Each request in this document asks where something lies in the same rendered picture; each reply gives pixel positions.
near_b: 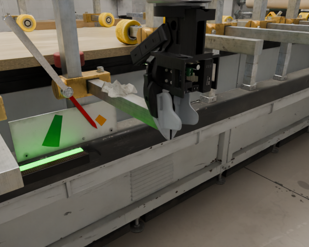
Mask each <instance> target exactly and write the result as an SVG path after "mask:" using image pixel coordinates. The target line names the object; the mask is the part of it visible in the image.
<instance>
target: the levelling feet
mask: <svg viewBox="0 0 309 247"><path fill-rule="evenodd" d="M306 133H309V127H308V131H307V132H306ZM276 144H277V143H275V144H274V145H273V149H272V153H277V152H279V150H278V149H277V148H275V146H276ZM221 174H222V172H221V173H220V174H218V176H217V180H216V184H220V185H221V184H224V183H225V182H226V180H225V179H224V178H223V177H221ZM139 218H140V217H138V218H136V219H135V220H134V221H132V222H131V223H130V230H131V232H133V233H139V232H141V231H143V230H144V228H145V225H144V223H143V222H142V221H139V220H138V219H139Z"/></svg>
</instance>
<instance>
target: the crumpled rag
mask: <svg viewBox="0 0 309 247"><path fill-rule="evenodd" d="M102 91H103V92H107V93H108V96H110V97H112V98H113V97H126V96H127V94H129V93H137V90H136V88H135V87H134V85H131V84H130V83H129V84H127V85H125V84H124V85H121V84H120V82H118V81H117V80H116V81H114V83H113V84H111V83H110V82H106V81H105V82H104V84H103V86H102V90H101V92H102Z"/></svg>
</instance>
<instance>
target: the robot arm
mask: <svg viewBox="0 0 309 247"><path fill-rule="evenodd" d="M146 2H147V3H156V6H154V16H155V17H165V23H164V24H162V25H161V26H160V27H158V28H157V29H156V30H155V31H154V32H153V33H152V34H150V35H149V36H148V37H147V38H146V39H145V40H144V41H142V42H141V43H140V44H139V45H138V46H137V47H136V48H134V49H133V50H132V51H131V52H130V55H131V58H132V62H133V65H134V66H137V65H140V66H147V70H146V74H143V76H144V87H143V94H144V100H145V103H146V105H147V107H148V110H149V112H150V115H151V116H152V117H153V120H154V122H155V124H156V126H157V128H158V130H159V131H160V133H161V134H162V135H163V136H164V138H165V139H167V140H168V141H170V140H172V139H173V138H174V136H175V134H176V132H177V131H178V130H181V126H182V125H181V124H190V125H195V124H197V122H198V120H199V116H198V113H197V112H196V111H195V110H194V109H193V108H192V107H191V105H190V92H195V91H198V92H201V93H206V92H209V91H211V88H212V89H217V81H218V71H219V60H220V54H217V53H212V52H206V51H205V38H206V21H211V20H215V13H216V9H205V6H202V3H211V2H212V0H146ZM213 63H214V64H216V67H215V79H214V81H212V70H213ZM163 89H165V90H168V91H169V92H163V91H162V90H163Z"/></svg>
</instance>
